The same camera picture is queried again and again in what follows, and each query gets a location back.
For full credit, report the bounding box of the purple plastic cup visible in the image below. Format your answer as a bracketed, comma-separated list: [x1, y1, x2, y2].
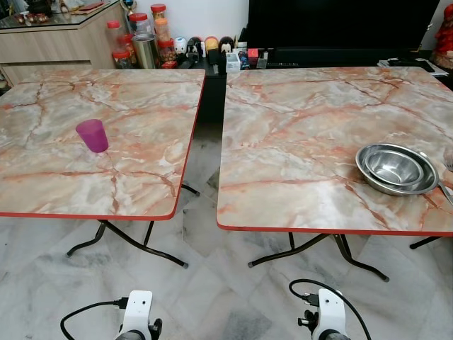
[76, 119, 110, 154]

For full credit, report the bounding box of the stainless steel spoon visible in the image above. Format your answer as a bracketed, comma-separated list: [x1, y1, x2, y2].
[418, 151, 453, 206]

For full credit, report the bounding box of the stainless steel plate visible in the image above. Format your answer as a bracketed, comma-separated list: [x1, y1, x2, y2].
[355, 143, 440, 196]

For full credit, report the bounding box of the stainless steel bowl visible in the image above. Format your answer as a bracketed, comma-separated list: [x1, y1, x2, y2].
[364, 147, 426, 187]

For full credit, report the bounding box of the red figurine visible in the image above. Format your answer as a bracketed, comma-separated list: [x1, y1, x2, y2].
[432, 3, 453, 69]

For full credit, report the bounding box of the black television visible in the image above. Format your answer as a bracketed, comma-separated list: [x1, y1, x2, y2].
[246, 0, 442, 52]

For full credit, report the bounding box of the small white box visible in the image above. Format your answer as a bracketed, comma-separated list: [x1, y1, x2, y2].
[225, 53, 242, 72]

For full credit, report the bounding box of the black and white figurine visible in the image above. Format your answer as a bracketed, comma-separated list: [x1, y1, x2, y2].
[219, 36, 235, 56]

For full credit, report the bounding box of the yellow top figurine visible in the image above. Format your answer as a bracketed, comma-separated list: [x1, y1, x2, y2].
[205, 37, 219, 64]

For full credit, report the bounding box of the small black figurine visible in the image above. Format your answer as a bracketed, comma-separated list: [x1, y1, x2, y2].
[187, 37, 204, 59]

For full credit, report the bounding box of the red lid plastic jar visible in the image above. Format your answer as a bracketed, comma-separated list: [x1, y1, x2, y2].
[157, 39, 178, 67]
[112, 48, 135, 69]
[105, 21, 122, 54]
[129, 13, 153, 38]

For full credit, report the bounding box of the tall orange lid jar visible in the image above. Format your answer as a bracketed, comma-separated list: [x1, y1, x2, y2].
[150, 4, 171, 43]

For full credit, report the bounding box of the steel canister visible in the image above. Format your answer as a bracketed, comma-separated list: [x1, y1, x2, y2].
[132, 34, 159, 69]

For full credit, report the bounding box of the wooden cabinet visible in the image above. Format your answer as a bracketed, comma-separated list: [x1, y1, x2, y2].
[0, 4, 129, 86]

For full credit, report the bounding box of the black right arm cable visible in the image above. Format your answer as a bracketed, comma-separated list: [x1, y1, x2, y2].
[289, 279, 372, 340]

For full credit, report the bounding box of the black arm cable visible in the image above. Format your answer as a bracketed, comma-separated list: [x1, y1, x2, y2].
[60, 300, 129, 340]
[289, 279, 372, 340]

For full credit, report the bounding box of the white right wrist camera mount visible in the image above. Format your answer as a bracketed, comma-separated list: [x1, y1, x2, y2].
[311, 289, 348, 339]

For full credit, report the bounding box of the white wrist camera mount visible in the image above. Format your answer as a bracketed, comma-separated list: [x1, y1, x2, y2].
[311, 289, 348, 339]
[119, 290, 155, 339]

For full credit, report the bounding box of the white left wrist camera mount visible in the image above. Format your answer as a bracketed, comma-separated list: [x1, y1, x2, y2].
[119, 290, 155, 339]

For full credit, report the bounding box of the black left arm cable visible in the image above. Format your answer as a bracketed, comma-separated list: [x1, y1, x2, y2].
[60, 300, 129, 340]

